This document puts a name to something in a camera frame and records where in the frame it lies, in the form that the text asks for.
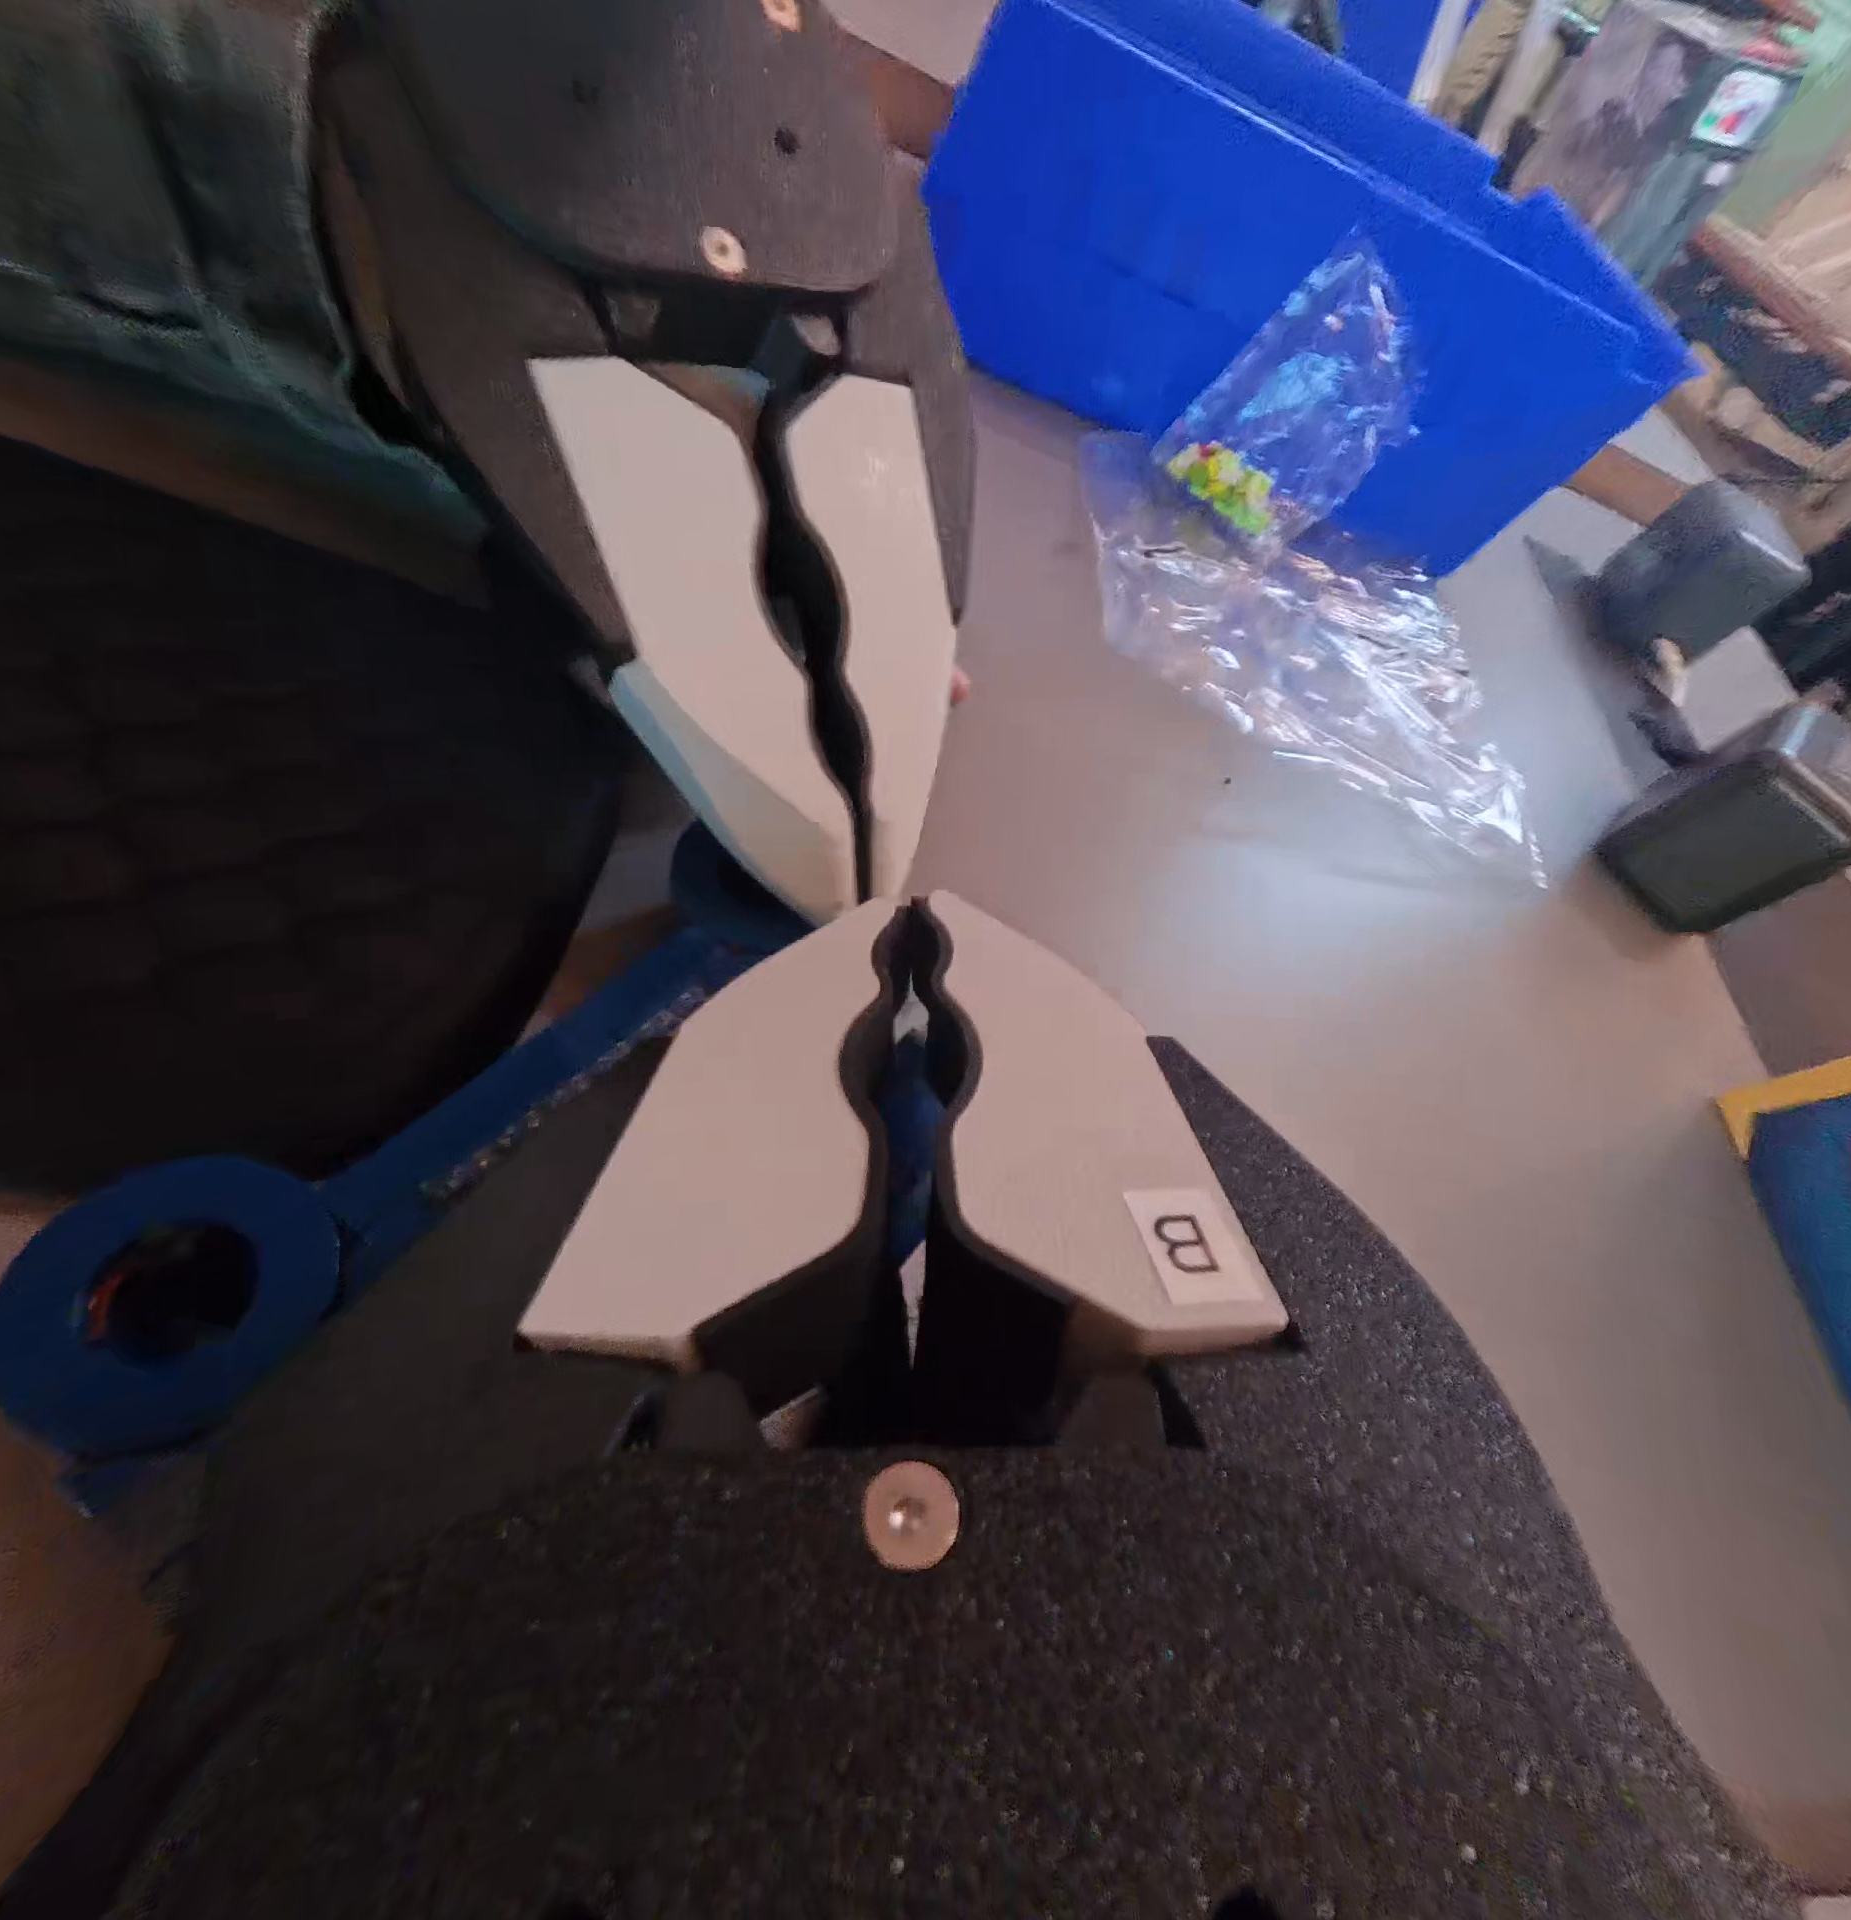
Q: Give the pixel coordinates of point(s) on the person's left forearm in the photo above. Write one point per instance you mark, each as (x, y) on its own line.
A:
(145, 226)

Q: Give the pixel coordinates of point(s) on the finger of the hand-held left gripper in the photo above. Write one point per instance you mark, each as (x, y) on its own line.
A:
(671, 570)
(896, 570)

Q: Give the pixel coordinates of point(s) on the black quilted cushion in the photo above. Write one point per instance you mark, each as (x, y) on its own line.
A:
(235, 825)

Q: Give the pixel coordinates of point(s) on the dark toy set box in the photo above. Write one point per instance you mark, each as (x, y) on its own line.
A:
(1644, 120)

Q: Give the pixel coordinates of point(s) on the blue plastic bin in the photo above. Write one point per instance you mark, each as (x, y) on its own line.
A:
(1167, 226)

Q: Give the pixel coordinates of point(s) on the dark grey cube device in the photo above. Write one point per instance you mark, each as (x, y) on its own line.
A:
(1705, 570)
(1734, 840)

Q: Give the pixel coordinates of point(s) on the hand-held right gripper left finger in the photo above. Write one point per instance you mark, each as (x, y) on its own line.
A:
(730, 1185)

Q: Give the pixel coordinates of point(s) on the colourful toy brick set box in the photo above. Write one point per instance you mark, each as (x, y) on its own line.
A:
(1824, 1247)

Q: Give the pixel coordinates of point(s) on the empty clear plastic bag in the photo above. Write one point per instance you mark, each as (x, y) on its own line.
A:
(1316, 690)

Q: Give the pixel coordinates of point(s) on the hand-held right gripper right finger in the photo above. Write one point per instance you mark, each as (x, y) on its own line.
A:
(1076, 1141)

